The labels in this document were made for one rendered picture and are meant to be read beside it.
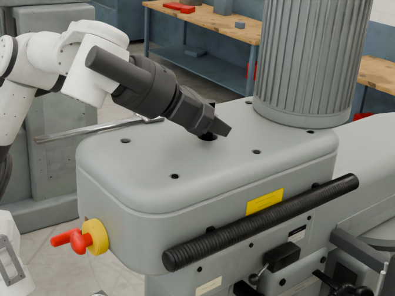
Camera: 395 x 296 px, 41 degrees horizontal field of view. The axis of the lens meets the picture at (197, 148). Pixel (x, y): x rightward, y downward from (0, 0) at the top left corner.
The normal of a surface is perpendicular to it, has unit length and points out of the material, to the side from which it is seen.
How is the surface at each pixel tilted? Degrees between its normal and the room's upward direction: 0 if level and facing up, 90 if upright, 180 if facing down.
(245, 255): 90
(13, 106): 102
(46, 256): 0
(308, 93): 90
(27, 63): 80
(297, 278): 90
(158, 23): 90
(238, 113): 0
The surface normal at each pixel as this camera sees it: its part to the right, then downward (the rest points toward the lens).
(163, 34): -0.78, 0.23
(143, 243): -0.22, 0.42
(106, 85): 0.52, 0.19
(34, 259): 0.07, -0.89
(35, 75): 0.42, 0.62
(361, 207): 0.62, 0.38
